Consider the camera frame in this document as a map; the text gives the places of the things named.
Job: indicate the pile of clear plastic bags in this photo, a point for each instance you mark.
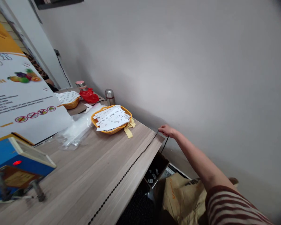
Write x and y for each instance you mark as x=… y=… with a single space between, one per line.
x=77 y=127

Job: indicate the cardboard box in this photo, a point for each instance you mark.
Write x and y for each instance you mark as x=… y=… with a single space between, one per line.
x=155 y=170

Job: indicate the orange plastic basket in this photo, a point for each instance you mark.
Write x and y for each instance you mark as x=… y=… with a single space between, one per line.
x=112 y=129
x=72 y=104

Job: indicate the beige woven sack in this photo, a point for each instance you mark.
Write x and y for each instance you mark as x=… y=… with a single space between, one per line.
x=183 y=201

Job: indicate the yellow fabric strip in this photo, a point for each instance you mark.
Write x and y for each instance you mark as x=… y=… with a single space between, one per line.
x=129 y=130

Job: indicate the person's right fingers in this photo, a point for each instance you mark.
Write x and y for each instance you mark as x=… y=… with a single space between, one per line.
x=163 y=131

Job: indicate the blue sealing machine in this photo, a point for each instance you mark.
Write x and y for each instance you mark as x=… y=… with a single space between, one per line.
x=12 y=170

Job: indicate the steel thermos flask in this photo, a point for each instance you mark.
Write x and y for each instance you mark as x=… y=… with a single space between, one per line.
x=109 y=96

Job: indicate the red plastic bag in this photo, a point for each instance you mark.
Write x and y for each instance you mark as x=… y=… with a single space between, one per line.
x=89 y=95

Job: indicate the person's right hand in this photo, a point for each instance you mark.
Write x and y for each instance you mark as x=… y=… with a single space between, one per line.
x=166 y=130

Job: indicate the pink lidded glass jar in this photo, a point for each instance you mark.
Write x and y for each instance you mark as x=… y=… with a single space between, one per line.
x=81 y=85

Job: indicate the pile of white printed labels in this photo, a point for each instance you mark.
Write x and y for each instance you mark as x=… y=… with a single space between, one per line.
x=66 y=96
x=110 y=118

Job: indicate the white fruit print poster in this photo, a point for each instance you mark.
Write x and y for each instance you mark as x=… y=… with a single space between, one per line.
x=16 y=91

